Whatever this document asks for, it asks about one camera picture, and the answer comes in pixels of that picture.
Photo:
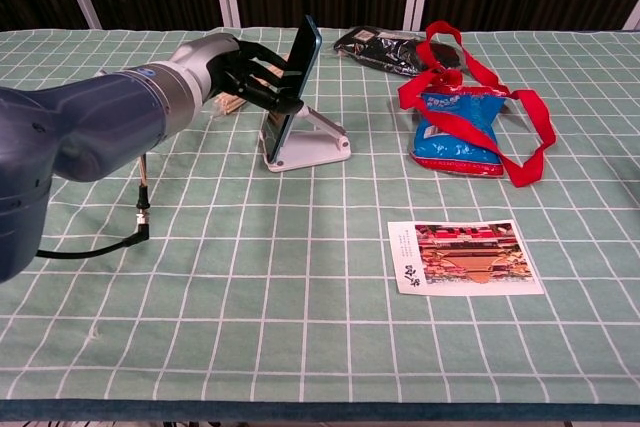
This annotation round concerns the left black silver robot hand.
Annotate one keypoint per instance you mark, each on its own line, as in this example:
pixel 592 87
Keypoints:
pixel 210 57

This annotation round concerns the black smartphone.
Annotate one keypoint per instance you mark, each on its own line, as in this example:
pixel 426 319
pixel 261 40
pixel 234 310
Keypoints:
pixel 305 52

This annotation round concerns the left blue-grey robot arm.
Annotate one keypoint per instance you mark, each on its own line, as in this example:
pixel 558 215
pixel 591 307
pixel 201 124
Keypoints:
pixel 90 117

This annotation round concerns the white folding phone stand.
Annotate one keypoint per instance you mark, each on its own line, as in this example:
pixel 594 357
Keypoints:
pixel 310 152

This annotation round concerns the black plastic package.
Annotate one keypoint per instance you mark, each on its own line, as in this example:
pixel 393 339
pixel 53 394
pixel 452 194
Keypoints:
pixel 380 49

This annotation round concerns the small black pouch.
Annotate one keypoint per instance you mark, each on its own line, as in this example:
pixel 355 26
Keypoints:
pixel 445 54

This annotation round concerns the blue snack bag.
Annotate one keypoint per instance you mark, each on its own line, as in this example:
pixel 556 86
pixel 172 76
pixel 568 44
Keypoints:
pixel 450 142

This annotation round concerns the green checked tablecloth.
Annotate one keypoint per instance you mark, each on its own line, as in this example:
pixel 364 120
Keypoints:
pixel 300 322

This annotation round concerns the printed postcard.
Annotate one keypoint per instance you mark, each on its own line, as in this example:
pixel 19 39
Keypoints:
pixel 465 257

